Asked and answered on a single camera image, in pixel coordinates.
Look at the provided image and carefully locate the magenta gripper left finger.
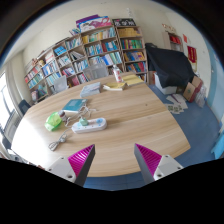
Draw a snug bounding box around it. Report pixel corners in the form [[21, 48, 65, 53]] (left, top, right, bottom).
[[47, 145, 95, 186]]

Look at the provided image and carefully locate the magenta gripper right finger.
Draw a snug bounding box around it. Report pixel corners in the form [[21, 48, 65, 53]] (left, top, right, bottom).
[[134, 144, 183, 184]]

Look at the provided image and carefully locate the green charger plug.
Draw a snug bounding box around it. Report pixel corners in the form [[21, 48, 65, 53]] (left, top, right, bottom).
[[79, 118, 88, 126]]

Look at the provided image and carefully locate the white power strip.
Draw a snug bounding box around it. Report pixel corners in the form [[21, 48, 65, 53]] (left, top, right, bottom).
[[72, 118, 107, 134]]

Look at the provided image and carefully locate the small brown bottle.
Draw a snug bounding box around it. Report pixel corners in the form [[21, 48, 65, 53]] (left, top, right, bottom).
[[58, 110, 67, 121]]

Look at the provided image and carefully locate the teal book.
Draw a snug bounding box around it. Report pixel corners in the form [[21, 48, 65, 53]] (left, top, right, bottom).
[[62, 99, 87, 113]]

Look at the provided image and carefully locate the white storage box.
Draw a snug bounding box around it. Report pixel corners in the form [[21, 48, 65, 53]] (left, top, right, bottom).
[[154, 73, 177, 95]]

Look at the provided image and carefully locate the grey book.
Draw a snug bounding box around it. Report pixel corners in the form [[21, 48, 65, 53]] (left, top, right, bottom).
[[80, 82, 101, 98]]

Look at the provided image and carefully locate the dark blue chair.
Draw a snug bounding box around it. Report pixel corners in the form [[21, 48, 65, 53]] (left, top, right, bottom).
[[19, 99, 30, 114]]

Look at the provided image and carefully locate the grey chair left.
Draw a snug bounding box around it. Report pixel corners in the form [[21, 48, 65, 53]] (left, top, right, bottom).
[[54, 76, 68, 93]]

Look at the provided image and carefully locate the cardboard box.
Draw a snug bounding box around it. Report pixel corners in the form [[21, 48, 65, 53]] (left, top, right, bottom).
[[183, 76, 203, 102]]

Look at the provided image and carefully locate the yellow book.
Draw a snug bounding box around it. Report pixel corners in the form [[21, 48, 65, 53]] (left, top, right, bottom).
[[103, 82, 126, 91]]

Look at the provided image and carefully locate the yellow notebook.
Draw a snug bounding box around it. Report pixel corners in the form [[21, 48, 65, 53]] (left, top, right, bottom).
[[122, 74, 143, 86]]

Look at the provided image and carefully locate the white spray bottle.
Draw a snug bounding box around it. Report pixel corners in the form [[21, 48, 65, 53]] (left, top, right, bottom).
[[113, 65, 122, 83]]

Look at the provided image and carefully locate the grey mesh chair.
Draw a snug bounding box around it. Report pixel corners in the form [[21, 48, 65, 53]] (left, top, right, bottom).
[[83, 63, 108, 81]]

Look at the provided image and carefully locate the black cloth cover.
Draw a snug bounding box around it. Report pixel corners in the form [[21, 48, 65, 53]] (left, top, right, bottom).
[[145, 43, 195, 88]]

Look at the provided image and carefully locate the wooden bookshelf with books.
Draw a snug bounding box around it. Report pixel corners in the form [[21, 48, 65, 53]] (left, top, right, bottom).
[[25, 17, 148, 102]]

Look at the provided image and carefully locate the coiled grey cable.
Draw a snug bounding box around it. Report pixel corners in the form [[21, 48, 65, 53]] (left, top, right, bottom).
[[48, 130, 69, 152]]

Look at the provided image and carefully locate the white charger cable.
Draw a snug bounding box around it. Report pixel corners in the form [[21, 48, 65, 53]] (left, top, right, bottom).
[[64, 104, 98, 128]]

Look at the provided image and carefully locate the small wall shelf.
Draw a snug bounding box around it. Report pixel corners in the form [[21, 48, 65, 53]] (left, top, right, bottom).
[[162, 32, 183, 52]]

